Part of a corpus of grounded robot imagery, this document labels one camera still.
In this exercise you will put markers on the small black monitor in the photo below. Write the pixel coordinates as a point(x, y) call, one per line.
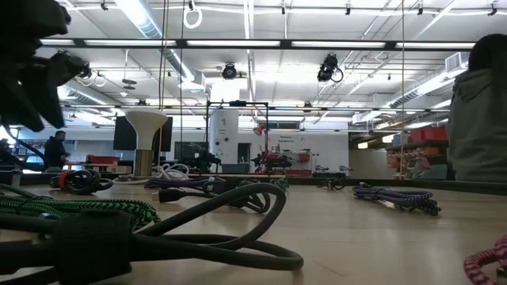
point(190, 150)

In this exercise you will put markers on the large silver ceiling duct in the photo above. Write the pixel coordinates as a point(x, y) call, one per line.
point(91, 95)

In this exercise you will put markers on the background robot red parts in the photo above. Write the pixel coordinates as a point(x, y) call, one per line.
point(273, 161)

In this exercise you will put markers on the black background cell frame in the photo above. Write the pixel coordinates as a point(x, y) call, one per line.
point(237, 103)

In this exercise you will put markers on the black overhead light bar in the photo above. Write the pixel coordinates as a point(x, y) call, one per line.
point(180, 43)

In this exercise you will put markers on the small white post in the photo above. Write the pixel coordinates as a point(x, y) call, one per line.
point(16, 179)

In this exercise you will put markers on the round black ceiling camera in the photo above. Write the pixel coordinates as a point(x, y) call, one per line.
point(229, 71)

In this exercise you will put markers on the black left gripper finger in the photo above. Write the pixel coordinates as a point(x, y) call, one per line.
point(24, 118)
point(53, 111)

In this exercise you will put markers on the shelf with orange-red bins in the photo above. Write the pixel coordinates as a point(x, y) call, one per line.
point(428, 134)

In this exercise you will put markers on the large black monitor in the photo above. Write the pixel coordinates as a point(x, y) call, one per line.
point(123, 134)

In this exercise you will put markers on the white building column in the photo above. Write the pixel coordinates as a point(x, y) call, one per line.
point(223, 134)

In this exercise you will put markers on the slim silver ceiling duct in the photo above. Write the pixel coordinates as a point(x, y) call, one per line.
point(146, 23)

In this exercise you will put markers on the red bin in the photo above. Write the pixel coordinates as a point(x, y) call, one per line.
point(103, 159)

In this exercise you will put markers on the white-topped brass pedestal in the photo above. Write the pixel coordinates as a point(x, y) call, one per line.
point(146, 122)

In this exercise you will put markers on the person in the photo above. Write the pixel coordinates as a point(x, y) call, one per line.
point(479, 126)
point(55, 152)

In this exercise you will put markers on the red desk lamp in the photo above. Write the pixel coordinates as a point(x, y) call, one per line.
point(259, 130)

